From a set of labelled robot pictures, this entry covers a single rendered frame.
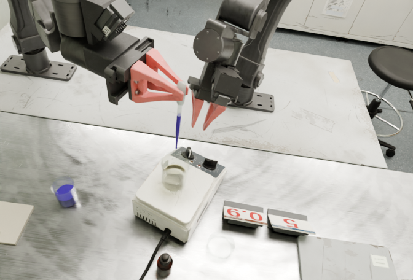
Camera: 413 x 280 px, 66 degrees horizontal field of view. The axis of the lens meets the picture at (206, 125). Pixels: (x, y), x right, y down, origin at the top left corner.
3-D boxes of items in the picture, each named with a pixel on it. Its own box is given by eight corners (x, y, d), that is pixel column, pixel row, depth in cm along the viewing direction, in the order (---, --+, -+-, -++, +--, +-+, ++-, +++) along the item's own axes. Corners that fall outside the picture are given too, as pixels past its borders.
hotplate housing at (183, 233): (179, 151, 80) (181, 131, 74) (226, 174, 77) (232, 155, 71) (125, 225, 66) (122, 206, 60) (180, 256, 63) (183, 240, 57)
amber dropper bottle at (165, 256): (166, 280, 60) (167, 268, 54) (153, 271, 60) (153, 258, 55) (175, 266, 61) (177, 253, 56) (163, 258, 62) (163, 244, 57)
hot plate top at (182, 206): (166, 155, 69) (166, 151, 68) (215, 178, 66) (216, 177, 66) (133, 197, 61) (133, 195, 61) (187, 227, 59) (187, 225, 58)
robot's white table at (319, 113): (70, 156, 180) (21, 8, 114) (279, 187, 183) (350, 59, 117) (31, 239, 148) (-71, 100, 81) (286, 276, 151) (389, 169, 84)
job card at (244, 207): (224, 200, 72) (227, 191, 69) (263, 207, 72) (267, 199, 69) (220, 226, 68) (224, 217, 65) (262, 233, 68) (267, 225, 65)
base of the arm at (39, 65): (62, 59, 86) (72, 45, 91) (-12, 48, 85) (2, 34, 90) (69, 81, 92) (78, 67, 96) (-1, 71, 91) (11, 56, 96)
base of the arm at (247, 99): (281, 93, 87) (280, 77, 92) (209, 81, 87) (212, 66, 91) (273, 113, 93) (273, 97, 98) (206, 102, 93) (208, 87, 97)
